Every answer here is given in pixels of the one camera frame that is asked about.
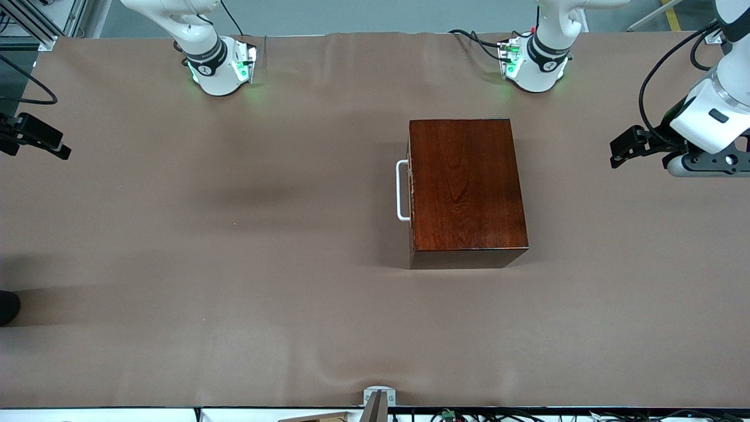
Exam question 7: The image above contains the yellow floor tape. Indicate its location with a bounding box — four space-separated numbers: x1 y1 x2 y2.
661 0 684 32

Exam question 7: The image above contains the dark brown wooden cabinet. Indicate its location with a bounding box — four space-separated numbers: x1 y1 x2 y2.
407 118 530 270

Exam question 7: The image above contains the black round object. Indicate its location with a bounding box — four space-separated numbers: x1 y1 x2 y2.
0 290 21 327

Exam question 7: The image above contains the brown table cover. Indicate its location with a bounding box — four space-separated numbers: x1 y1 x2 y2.
0 32 750 409

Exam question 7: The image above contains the light wooden plank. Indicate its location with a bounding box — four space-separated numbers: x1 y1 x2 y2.
278 412 350 422

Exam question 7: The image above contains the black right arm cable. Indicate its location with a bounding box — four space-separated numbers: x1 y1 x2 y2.
0 54 59 106

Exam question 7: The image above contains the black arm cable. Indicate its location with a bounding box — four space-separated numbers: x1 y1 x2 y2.
638 22 725 147
0 54 59 106

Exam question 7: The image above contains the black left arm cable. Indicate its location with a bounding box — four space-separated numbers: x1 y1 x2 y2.
638 22 725 147

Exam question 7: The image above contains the aluminium frame structure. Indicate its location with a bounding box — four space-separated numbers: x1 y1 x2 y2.
0 0 88 51

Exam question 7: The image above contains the silver arm base connector bracket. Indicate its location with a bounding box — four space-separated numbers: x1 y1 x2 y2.
233 40 258 84
497 39 523 80

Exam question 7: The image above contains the black left base cable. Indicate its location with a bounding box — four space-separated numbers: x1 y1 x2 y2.
448 28 506 63

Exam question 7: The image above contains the black base cable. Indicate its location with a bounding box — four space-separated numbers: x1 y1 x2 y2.
220 0 248 37
448 28 506 63

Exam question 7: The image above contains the black right base cable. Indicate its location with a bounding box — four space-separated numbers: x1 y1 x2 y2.
220 0 248 37

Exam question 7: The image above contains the silver metal bracket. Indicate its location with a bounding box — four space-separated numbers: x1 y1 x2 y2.
363 386 397 407

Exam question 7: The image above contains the grey metal post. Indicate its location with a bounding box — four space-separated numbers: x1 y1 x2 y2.
359 392 388 422

